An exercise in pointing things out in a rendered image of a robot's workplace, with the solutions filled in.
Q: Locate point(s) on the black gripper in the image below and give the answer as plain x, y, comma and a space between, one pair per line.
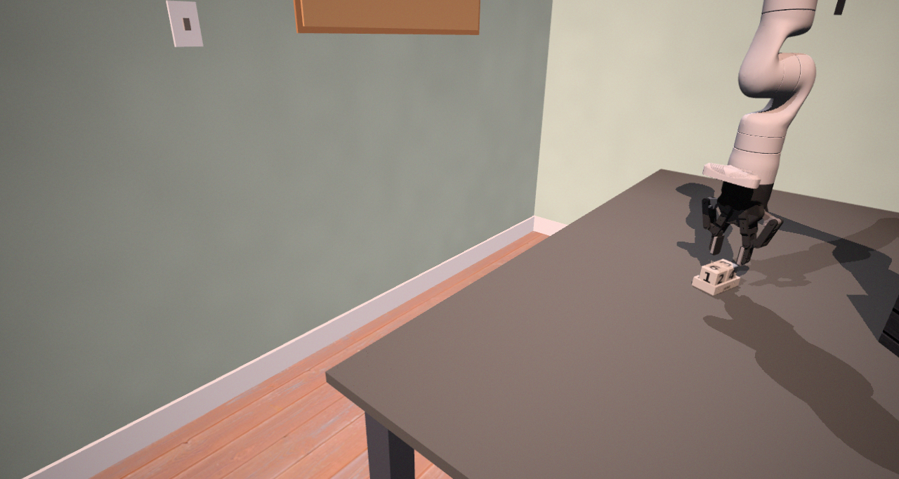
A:
743, 207

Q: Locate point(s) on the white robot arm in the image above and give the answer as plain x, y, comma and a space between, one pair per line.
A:
785, 78

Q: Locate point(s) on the cream rectangular tray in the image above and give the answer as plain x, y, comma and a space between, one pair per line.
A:
713, 290

